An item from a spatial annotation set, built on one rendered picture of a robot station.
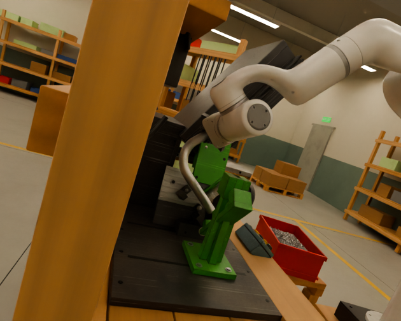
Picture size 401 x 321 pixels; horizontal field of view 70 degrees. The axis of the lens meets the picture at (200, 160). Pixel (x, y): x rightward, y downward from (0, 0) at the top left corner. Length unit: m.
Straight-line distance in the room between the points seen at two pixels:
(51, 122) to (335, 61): 0.60
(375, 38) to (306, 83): 0.18
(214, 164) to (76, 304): 0.73
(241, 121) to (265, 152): 10.56
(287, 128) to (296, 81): 10.73
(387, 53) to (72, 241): 0.74
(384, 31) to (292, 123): 10.74
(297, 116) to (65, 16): 8.51
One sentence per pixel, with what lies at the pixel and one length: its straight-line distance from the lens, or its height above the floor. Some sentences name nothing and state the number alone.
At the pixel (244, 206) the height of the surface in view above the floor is 1.12.
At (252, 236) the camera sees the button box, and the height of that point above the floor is 0.94.
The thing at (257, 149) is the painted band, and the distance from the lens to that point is 11.05.
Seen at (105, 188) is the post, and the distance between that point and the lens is 0.34.
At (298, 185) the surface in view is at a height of 0.35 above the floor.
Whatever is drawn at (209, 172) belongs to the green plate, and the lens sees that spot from 1.02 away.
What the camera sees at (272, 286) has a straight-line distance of 0.93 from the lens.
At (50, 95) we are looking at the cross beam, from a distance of 0.43.
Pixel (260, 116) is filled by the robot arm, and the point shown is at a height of 1.34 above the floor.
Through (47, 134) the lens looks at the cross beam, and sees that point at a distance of 0.43.
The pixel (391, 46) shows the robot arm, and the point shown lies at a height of 1.58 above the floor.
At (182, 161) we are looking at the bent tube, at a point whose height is 1.14.
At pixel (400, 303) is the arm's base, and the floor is 1.00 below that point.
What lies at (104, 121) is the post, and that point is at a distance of 0.33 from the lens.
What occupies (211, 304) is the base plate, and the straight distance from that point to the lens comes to 0.74.
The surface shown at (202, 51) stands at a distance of 4.07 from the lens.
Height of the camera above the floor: 1.31
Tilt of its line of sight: 9 degrees down
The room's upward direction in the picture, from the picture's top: 19 degrees clockwise
